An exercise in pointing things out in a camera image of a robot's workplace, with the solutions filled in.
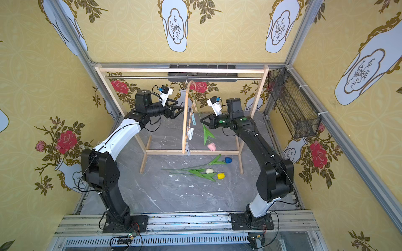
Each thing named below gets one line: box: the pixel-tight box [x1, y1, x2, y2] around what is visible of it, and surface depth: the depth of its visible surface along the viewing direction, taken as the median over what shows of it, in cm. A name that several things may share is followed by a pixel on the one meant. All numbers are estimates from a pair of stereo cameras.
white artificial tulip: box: [160, 167, 215, 175], surface depth 92 cm
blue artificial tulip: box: [180, 153, 233, 171], surface depth 96 cm
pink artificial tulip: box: [194, 97, 217, 152], surface depth 80 cm
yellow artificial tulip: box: [169, 172, 226, 182], surface depth 90 cm
